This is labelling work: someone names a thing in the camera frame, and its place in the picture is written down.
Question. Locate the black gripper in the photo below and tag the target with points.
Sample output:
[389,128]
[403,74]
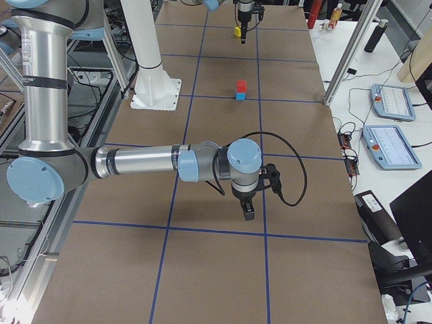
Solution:
[243,17]
[244,195]

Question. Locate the yellow block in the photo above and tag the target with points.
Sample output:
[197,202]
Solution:
[237,32]

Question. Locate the red block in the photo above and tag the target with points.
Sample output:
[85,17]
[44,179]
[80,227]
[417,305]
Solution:
[241,86]

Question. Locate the blue block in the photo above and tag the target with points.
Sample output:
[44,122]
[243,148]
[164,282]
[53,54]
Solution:
[240,96]

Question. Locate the red fire extinguisher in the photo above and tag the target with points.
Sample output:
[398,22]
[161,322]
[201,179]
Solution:
[314,12]

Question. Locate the orange drink bottle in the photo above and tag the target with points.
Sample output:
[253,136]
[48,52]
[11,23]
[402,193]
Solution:
[335,16]

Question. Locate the black power strip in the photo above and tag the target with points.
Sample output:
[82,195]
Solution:
[349,155]

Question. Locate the black water bottle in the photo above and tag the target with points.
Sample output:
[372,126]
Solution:
[376,35]

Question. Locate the black box with label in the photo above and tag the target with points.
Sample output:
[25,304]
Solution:
[376,219]

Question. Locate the lower teach pendant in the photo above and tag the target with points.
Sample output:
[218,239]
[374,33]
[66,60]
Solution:
[389,148]

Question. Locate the teach pendant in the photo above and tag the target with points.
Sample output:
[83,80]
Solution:
[392,102]
[389,148]

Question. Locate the black monitor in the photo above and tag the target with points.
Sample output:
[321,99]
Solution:
[412,212]

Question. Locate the upper teach pendant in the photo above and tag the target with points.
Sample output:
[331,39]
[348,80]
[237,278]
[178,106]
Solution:
[392,102]

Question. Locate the wooden board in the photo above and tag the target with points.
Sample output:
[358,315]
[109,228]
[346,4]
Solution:
[418,61]

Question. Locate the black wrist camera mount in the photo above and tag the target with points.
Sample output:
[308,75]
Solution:
[258,10]
[269,177]

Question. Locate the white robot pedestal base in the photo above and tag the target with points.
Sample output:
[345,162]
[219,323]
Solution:
[153,89]

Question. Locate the aluminium frame post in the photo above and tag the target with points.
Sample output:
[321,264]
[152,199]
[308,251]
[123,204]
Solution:
[360,30]

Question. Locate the aluminium table frame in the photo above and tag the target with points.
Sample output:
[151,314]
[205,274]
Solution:
[69,85]

